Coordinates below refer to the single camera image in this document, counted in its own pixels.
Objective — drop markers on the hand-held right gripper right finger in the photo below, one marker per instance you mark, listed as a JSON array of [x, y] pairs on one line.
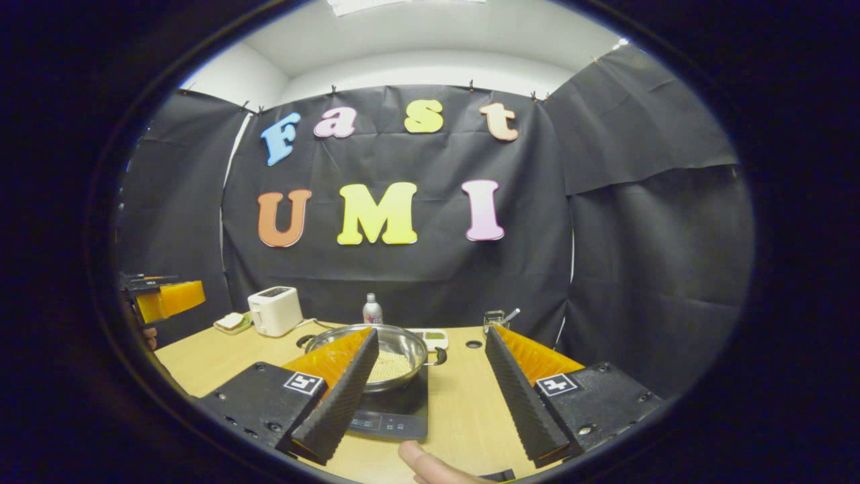
[[524, 403]]

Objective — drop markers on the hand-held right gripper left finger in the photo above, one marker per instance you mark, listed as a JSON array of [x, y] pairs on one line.
[[339, 403]]

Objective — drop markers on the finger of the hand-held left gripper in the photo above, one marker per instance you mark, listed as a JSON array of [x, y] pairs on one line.
[[178, 299], [144, 282]]

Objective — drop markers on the black induction cooktop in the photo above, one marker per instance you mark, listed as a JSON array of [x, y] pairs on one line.
[[396, 417]]

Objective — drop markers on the stainless steel pot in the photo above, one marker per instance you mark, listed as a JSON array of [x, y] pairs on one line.
[[403, 343]]

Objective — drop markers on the sandwich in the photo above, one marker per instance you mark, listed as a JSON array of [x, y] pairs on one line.
[[233, 320]]

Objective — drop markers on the pile of soybeans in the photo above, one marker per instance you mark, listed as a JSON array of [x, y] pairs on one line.
[[393, 366]]

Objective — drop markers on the metal mesh utensil holder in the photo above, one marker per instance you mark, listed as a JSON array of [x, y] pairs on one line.
[[494, 321]]

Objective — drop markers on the silver drink bottle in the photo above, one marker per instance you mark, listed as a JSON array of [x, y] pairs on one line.
[[373, 312]]

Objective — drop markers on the white toaster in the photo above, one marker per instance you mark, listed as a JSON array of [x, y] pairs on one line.
[[275, 312]]

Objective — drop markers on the white divided bean tray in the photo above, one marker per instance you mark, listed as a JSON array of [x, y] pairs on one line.
[[437, 336]]

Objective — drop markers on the row of small cloth clips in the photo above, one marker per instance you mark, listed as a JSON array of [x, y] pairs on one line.
[[332, 89]]

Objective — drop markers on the large ceiling light panel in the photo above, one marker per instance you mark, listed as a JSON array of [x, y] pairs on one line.
[[403, 5]]

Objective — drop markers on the small ceiling light panel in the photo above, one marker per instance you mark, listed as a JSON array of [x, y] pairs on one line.
[[619, 43]]

